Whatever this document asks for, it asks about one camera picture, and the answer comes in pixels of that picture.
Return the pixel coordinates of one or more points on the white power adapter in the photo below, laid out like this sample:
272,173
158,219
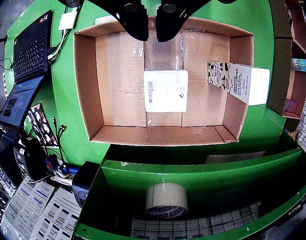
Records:
67,21

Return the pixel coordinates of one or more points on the black label printer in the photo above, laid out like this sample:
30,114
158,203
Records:
83,180

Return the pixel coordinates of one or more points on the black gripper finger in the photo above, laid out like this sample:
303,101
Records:
168,25
135,22

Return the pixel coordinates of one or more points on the white printed paper sheets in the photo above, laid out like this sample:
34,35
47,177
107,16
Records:
30,200

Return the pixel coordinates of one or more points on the small blue object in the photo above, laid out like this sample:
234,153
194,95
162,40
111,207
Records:
51,162

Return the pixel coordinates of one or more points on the large shallow cardboard tray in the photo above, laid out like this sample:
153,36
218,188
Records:
118,75

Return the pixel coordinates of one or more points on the plain white carton box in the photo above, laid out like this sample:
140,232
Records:
165,92

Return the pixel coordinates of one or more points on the sheet of printed pictures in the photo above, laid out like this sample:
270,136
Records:
40,122

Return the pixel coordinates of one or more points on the green metal shelf unit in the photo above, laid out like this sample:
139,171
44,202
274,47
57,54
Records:
218,180

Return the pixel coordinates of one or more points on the black laptop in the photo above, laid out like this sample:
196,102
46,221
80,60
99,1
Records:
30,52

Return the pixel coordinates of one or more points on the pink carton box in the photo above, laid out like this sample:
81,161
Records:
290,106

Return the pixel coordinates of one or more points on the blue carton box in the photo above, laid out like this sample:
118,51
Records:
303,65

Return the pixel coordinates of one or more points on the empty cardboard box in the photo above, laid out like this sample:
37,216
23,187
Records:
299,25

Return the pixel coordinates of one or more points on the cow print hand cream box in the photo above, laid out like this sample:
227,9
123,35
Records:
240,82

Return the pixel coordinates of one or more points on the grid printed paper sheet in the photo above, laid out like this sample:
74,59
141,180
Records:
193,225

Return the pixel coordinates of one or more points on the clear packing tape roll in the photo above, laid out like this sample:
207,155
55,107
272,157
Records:
165,197

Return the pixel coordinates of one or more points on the black round device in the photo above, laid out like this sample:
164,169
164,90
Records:
33,160

